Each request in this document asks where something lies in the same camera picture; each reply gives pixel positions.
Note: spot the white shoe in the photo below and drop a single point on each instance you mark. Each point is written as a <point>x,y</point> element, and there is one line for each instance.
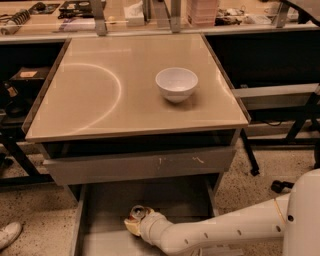
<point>9,234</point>

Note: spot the black office chair base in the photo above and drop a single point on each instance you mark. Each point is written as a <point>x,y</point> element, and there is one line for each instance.
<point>278,186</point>

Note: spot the black table leg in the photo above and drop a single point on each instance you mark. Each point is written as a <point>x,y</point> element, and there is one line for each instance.
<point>251,157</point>

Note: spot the black tray with items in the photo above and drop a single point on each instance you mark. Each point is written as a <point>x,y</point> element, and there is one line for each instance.
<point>76,8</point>

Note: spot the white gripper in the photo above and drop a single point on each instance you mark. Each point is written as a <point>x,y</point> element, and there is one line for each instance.
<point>148,222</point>

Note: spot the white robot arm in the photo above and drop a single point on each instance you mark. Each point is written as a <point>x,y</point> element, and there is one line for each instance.
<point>294,217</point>

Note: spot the grey metal post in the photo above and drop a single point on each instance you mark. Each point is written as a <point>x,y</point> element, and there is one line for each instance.
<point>97,11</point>
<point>175,16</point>

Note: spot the open grey middle drawer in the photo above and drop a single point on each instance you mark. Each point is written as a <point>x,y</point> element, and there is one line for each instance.
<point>103,207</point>

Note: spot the pink stacked bins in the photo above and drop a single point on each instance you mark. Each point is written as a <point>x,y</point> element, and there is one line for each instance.
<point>202,12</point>

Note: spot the orange soda can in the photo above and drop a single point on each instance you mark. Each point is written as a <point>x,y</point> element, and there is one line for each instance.
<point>137,213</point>

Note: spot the grey top drawer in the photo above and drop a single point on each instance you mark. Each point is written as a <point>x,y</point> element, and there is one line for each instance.
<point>137,166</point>

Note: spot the white tissue box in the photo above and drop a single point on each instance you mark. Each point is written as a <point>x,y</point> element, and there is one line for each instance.
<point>134,15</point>

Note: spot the white bowl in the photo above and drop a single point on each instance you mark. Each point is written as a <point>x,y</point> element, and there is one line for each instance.
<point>176,84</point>

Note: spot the black box with label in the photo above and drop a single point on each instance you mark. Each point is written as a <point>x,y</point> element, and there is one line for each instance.
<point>30,76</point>

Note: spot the grey drawer cabinet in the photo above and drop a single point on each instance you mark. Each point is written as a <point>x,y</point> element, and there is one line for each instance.
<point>103,99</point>

